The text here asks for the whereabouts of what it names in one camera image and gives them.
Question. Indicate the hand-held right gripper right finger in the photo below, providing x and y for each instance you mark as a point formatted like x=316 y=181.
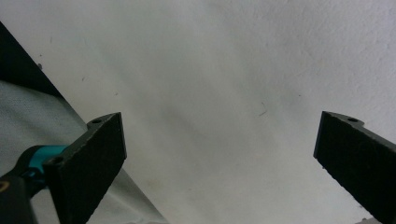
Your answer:
x=361 y=161

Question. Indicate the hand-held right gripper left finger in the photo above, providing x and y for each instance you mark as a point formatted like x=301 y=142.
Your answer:
x=90 y=161

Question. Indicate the black and teal device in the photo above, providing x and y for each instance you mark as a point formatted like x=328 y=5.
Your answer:
x=15 y=202

